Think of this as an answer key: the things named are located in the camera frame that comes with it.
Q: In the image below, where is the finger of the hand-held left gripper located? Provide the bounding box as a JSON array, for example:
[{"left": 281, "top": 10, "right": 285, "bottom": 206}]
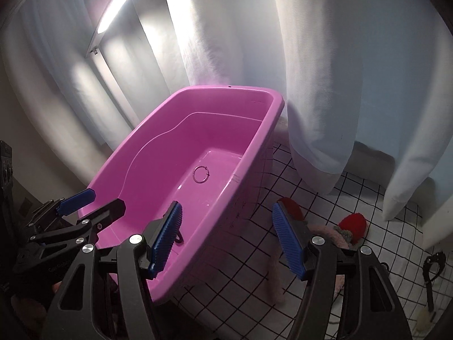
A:
[
  {"left": 28, "top": 198, "right": 127, "bottom": 253},
  {"left": 33, "top": 189, "right": 97, "bottom": 221}
]

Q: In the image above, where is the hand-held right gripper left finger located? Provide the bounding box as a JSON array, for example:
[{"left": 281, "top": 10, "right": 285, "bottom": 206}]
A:
[{"left": 40, "top": 201, "right": 185, "bottom": 340}]

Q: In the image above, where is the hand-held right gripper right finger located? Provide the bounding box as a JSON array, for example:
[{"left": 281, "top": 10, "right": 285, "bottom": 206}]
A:
[{"left": 272, "top": 201, "right": 413, "bottom": 340}]

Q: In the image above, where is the pink plastic storage bin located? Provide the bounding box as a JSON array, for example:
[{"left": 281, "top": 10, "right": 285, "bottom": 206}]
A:
[{"left": 77, "top": 85, "right": 285, "bottom": 303}]

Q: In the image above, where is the black wristwatch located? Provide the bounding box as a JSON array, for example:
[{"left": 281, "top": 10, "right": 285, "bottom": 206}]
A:
[{"left": 423, "top": 251, "right": 447, "bottom": 310}]

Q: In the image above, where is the pink fuzzy strawberry headband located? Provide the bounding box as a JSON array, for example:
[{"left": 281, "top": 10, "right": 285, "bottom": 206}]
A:
[{"left": 264, "top": 197, "right": 369, "bottom": 307}]

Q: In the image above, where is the white black-grid cloth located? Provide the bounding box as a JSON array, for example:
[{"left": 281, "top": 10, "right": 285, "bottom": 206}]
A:
[{"left": 177, "top": 142, "right": 425, "bottom": 340}]

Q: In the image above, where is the white fluffy item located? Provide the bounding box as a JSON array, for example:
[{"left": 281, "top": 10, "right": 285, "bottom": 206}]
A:
[{"left": 417, "top": 307, "right": 437, "bottom": 334}]

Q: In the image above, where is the white curtain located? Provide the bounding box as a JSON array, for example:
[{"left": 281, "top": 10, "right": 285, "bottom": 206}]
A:
[{"left": 0, "top": 0, "right": 453, "bottom": 252}]

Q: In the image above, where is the small thin hoop ring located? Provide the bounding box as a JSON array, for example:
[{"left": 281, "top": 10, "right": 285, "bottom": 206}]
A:
[{"left": 193, "top": 166, "right": 211, "bottom": 184}]

